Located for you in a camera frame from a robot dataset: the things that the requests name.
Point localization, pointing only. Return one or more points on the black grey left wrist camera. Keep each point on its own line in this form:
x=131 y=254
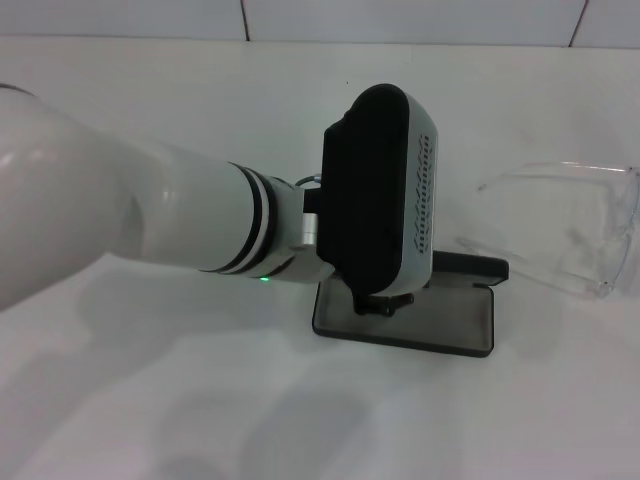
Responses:
x=380 y=190

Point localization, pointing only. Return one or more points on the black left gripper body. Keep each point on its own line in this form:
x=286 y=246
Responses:
x=335 y=200

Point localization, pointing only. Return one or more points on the clear white glasses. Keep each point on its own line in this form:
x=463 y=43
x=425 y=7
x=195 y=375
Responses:
x=631 y=215

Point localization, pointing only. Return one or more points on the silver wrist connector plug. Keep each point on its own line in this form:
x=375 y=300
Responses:
x=309 y=230

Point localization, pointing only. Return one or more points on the black glasses case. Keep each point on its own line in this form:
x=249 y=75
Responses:
x=440 y=320

